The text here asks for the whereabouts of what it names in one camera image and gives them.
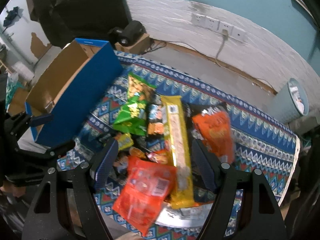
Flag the orange chip bag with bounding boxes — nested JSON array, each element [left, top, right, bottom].
[[191, 103, 234, 164]]

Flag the small cardboard box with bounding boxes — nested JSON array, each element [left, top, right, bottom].
[[115, 34, 151, 55]]

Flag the grey power cable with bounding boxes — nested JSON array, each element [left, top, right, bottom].
[[215, 29, 230, 67]]

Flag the black orange biscuit bag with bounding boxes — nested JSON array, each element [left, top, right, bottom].
[[147, 104, 164, 137]]

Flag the patterned blue tablecloth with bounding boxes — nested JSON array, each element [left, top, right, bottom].
[[57, 52, 300, 239]]

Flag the long yellow cracker pack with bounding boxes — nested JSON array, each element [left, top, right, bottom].
[[161, 95, 195, 209]]

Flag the light blue trash bin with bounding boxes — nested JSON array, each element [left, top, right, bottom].
[[267, 78, 309, 124]]

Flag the black device on box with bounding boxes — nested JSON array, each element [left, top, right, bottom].
[[108, 20, 146, 47]]

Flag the dark hanging clothes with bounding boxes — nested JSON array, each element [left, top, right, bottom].
[[30, 0, 132, 48]]

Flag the red orange snack bag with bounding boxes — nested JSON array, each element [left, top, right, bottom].
[[113, 156, 177, 237]]

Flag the white silver snack bag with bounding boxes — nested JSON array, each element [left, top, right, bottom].
[[155, 203, 213, 228]]

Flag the white wall socket strip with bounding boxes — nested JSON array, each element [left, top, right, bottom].
[[191, 13, 247, 42]]

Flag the green pea snack bag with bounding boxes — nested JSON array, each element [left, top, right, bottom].
[[113, 72, 156, 136]]

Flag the blue cardboard box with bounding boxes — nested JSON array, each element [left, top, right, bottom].
[[25, 38, 124, 147]]

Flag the black yellow snack bag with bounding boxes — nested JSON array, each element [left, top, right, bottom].
[[98, 132, 135, 151]]

